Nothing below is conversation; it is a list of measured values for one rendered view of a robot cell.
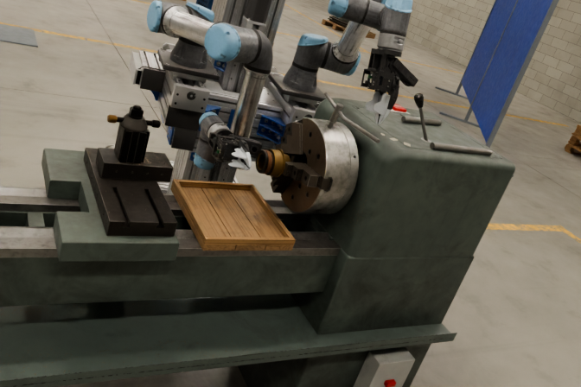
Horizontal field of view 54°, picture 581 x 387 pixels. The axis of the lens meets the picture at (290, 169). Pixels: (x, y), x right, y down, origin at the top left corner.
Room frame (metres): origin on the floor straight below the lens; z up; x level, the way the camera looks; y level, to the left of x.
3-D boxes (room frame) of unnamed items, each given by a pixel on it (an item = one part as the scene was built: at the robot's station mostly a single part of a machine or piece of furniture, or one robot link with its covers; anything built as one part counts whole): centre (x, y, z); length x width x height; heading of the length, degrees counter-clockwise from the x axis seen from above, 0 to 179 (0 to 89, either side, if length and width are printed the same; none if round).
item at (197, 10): (2.24, 0.53, 1.33); 0.13 x 0.12 x 0.14; 137
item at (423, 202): (2.01, -0.39, 1.06); 0.59 x 0.48 x 0.39; 123
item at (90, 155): (1.47, 0.44, 0.95); 0.43 x 0.18 x 0.04; 33
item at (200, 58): (2.24, 0.53, 1.21); 0.15 x 0.15 x 0.10
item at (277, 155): (1.69, 0.06, 1.08); 0.09 x 0.09 x 0.09; 33
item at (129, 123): (1.52, 0.47, 1.14); 0.08 x 0.08 x 0.03
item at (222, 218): (1.64, 0.14, 0.89); 0.36 x 0.30 x 0.04; 33
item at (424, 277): (2.01, -0.39, 0.43); 0.60 x 0.48 x 0.86; 123
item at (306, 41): (2.45, 0.07, 1.33); 0.13 x 0.12 x 0.14; 97
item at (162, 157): (1.53, 0.45, 1.00); 0.20 x 0.10 x 0.05; 123
